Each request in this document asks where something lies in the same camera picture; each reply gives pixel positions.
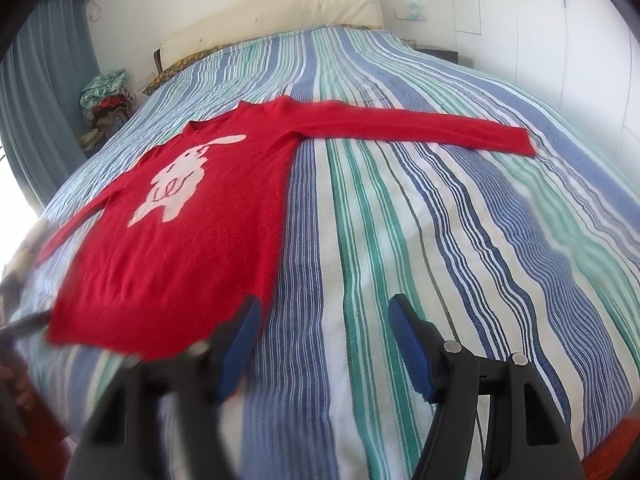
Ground pile of clothes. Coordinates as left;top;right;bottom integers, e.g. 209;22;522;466
79;69;139;149

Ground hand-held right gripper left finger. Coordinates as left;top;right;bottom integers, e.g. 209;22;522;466
65;296;264;480

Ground cream padded headboard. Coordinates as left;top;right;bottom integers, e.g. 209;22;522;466
159;0;385;67

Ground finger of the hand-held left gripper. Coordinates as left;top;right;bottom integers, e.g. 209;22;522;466
0;309;53;335

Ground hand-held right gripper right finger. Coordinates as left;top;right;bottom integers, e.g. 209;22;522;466
388;294;586;480

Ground beige patterned cushion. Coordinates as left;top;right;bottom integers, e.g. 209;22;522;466
0;219;52;303

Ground white wall socket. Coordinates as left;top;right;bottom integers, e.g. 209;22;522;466
394;2;429;22

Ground white wardrobe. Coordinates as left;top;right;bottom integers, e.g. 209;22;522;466
446;0;640;171

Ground window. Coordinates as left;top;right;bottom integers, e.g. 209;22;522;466
0;152;51;241

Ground yellow patterned pillow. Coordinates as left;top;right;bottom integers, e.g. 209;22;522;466
143;42;237;97

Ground striped bed blanket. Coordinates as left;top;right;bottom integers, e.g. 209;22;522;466
10;26;640;480

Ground red sweater with white rabbit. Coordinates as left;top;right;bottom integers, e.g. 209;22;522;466
36;98;537;361

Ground blue curtain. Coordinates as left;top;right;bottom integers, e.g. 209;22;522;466
0;0;102;211

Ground dark nightstand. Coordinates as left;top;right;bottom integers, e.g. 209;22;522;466
414;46;460;66

